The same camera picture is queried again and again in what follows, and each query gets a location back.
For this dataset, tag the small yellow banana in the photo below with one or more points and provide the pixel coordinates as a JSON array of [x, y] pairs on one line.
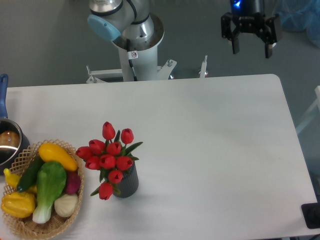
[[13, 180]]

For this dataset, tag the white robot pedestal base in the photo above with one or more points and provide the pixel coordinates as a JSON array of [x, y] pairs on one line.
[[142, 60]]

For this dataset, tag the red tulip bouquet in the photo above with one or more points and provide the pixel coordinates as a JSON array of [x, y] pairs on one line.
[[112, 157]]

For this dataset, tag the dark grey ribbed vase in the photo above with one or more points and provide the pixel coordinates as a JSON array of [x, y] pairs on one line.
[[129, 183]]

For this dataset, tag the woven wicker basket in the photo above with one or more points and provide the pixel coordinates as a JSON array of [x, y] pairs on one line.
[[12, 228]]

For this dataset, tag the yellow bell pepper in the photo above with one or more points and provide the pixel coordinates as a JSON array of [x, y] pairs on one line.
[[19, 205]]

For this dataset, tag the dark green cucumber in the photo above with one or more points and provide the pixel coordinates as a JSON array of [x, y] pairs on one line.
[[29, 177]]

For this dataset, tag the yellow squash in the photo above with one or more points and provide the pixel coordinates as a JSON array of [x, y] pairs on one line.
[[52, 152]]

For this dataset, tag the blue handled saucepan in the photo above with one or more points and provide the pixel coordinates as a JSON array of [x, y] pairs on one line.
[[12, 139]]

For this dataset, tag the green bok choy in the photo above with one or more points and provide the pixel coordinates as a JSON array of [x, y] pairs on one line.
[[51, 180]]

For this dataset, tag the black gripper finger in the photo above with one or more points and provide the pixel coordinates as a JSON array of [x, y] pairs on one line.
[[269, 30], [230, 29]]

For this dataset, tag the black device at edge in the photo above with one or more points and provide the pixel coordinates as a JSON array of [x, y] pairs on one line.
[[311, 214]]

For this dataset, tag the blue plastic bag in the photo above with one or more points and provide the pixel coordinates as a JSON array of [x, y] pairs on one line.
[[300, 16]]

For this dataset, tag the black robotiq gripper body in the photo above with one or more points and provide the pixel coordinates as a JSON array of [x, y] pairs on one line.
[[248, 15]]

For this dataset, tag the white garlic bulb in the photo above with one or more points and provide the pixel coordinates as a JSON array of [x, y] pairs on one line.
[[65, 205]]

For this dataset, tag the purple red radish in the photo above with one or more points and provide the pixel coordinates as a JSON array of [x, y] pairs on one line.
[[73, 183]]

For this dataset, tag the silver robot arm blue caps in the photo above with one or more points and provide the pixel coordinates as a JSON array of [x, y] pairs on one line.
[[129, 22]]

